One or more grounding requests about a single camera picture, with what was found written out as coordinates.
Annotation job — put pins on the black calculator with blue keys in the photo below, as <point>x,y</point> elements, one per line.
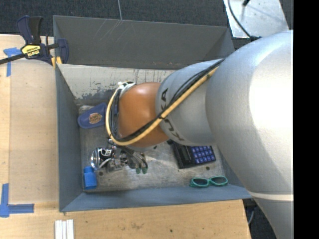
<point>197,157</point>

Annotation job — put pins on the pale wood board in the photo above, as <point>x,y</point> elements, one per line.
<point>33,133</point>

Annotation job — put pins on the silver and black can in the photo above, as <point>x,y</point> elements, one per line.
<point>97,157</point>

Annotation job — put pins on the grey metal bin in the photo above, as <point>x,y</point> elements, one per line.
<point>139,46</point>

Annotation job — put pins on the blue plastic cylinder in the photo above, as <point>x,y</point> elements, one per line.
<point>89,179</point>

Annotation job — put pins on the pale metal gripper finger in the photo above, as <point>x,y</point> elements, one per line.
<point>103,163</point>

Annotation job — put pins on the green sunglasses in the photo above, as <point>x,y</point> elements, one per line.
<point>208,181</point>

